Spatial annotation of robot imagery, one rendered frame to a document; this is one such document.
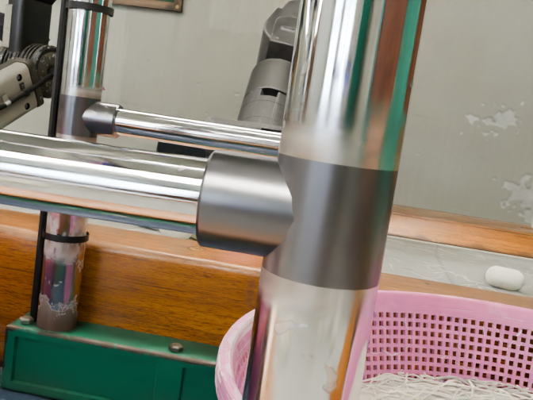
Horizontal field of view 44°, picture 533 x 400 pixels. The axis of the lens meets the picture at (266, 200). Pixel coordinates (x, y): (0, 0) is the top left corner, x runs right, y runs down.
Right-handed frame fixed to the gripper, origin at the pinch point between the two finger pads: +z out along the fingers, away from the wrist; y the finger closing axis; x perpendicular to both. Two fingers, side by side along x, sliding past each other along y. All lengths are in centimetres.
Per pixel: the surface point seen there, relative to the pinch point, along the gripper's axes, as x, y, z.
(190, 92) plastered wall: 132, -54, -170
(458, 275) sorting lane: 4.3, 19.3, -1.5
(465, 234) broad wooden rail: 14.0, 22.8, -14.6
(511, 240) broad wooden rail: 13.9, 27.9, -14.8
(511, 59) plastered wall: 102, 67, -179
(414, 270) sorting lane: 3.6, 15.4, -0.7
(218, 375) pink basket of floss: -22.7, 4.1, 24.9
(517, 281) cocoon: 1.2, 23.4, 0.6
